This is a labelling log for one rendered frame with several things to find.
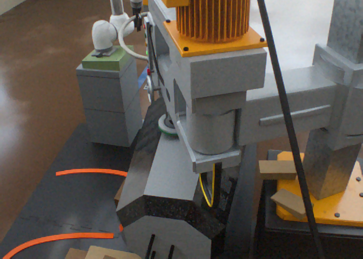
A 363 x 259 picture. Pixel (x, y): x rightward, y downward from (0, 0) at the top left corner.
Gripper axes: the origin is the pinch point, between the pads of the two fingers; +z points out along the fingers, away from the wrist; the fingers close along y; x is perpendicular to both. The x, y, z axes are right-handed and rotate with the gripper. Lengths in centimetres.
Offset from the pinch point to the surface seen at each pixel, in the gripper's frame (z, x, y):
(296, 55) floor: 155, 238, -14
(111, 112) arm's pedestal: 74, -35, 15
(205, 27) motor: -116, -33, 126
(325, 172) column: -43, 19, 170
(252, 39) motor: -112, -20, 134
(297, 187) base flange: -20, 14, 166
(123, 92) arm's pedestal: 55, -21, 14
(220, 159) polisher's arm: -67, -33, 148
